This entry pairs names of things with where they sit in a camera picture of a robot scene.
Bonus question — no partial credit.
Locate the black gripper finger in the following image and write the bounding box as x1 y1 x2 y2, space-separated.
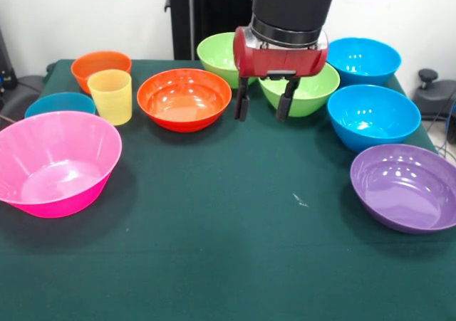
234 75 250 122
276 77 302 122

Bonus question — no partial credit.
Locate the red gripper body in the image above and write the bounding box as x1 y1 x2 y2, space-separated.
233 26 329 80

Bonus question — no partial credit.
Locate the yellow plastic cup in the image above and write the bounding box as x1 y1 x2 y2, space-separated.
87 69 133 127

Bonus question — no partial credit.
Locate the green bowl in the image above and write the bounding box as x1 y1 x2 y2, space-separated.
257 63 341 118
196 31 258 90

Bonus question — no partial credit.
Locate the large orange-red bowl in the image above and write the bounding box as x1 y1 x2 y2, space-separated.
136 68 233 134

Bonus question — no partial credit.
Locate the large blue bowl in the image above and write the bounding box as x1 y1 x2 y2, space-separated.
326 84 422 154
325 37 403 87

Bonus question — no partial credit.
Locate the dark green tablecloth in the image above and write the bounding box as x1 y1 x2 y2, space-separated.
0 58 456 321

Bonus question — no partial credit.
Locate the purple bowl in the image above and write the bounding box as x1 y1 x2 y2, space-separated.
349 143 456 235

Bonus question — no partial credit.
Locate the small orange bowl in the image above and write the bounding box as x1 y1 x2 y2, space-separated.
70 51 133 95

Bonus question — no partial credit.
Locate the black stand with knob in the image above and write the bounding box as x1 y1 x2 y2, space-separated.
413 68 456 117

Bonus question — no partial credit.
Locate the small blue bowl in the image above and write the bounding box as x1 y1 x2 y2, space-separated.
24 92 97 120

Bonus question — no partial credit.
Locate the large pink bowl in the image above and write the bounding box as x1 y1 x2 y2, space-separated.
0 110 123 219

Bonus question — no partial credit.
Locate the black equipment box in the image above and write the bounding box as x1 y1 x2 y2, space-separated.
0 28 19 90

